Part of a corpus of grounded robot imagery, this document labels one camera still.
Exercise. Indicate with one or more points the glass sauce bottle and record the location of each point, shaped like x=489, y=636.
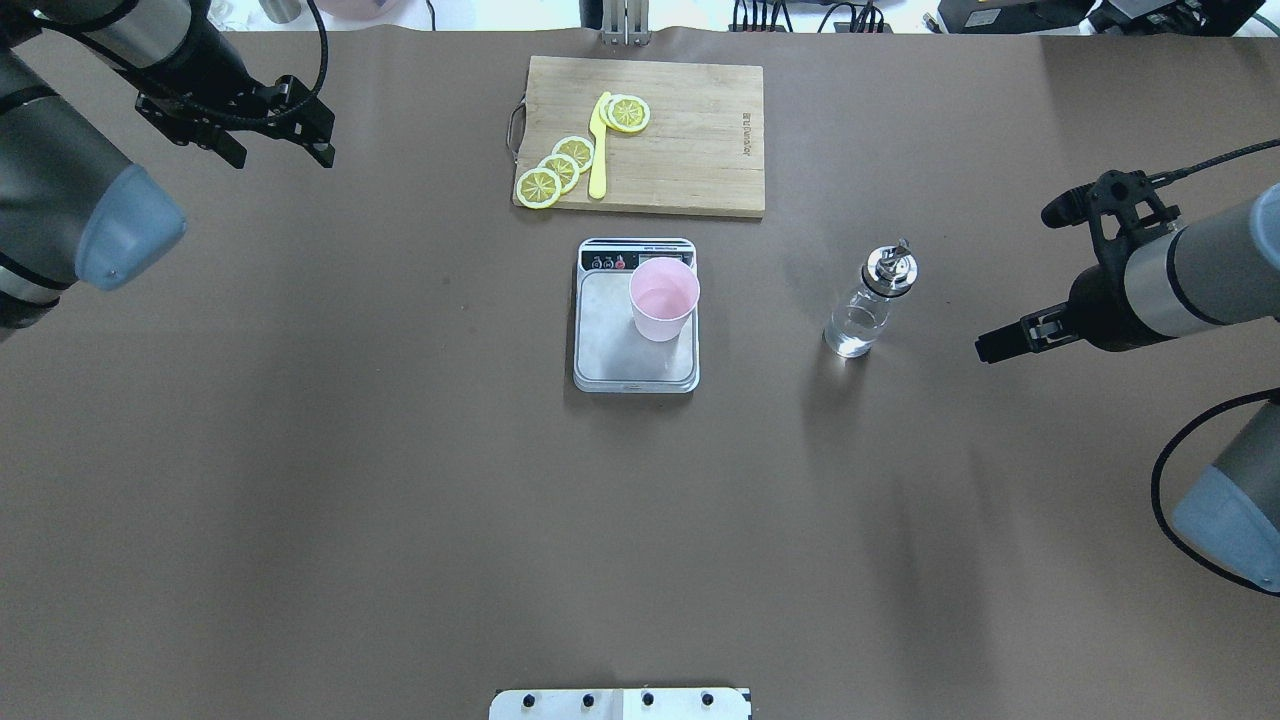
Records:
x=856, y=322

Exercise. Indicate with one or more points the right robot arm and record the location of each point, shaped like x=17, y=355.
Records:
x=1157, y=280

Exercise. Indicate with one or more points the yellow plastic knife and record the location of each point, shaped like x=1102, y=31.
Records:
x=598, y=180

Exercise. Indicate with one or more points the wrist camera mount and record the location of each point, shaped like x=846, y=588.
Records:
x=1122, y=211
x=290, y=111

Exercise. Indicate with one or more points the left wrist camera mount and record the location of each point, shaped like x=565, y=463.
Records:
x=290, y=111

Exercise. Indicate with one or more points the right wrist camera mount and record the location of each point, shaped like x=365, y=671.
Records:
x=1122, y=211

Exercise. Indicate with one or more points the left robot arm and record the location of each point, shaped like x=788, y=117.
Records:
x=75, y=207

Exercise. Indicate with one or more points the silver kitchen scale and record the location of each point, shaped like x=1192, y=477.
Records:
x=609, y=355

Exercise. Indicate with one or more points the pink plastic cup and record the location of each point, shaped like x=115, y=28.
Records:
x=663, y=293

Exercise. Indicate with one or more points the lemon slice near handle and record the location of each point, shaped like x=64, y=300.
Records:
x=538, y=188

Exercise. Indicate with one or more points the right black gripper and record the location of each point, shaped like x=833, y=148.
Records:
x=1098, y=305

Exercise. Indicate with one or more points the aluminium frame post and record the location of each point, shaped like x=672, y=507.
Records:
x=625, y=23

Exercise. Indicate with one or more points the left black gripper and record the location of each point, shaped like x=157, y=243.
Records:
x=214, y=62

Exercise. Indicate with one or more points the white camera pillar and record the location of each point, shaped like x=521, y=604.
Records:
x=623, y=703

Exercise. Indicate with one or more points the lemon slice pair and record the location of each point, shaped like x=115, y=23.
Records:
x=626, y=113

